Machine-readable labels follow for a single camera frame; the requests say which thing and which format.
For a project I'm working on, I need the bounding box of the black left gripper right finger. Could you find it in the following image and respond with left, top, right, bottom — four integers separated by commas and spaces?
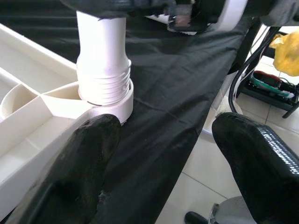
211, 112, 299, 224

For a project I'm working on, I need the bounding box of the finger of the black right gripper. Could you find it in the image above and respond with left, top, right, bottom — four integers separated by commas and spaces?
59, 0, 170, 21

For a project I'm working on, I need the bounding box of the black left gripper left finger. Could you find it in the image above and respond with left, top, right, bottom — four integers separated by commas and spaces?
14, 113, 122, 224

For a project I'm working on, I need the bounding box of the white plastic table top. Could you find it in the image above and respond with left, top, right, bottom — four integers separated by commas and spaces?
0, 22, 135, 219

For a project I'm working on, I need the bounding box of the black metal stand leg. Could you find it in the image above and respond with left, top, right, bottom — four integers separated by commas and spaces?
230, 17, 263, 73

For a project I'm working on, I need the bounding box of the black table cloth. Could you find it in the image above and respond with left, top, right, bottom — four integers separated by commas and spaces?
0, 0, 260, 224

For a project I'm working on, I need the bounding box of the yellow plastic bag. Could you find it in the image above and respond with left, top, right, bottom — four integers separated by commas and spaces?
271, 31, 299, 77

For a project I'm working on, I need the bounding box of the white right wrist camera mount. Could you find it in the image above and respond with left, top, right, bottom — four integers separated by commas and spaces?
210, 0, 249, 31

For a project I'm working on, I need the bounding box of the black floor cable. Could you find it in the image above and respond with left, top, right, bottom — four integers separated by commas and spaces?
230, 27, 282, 112

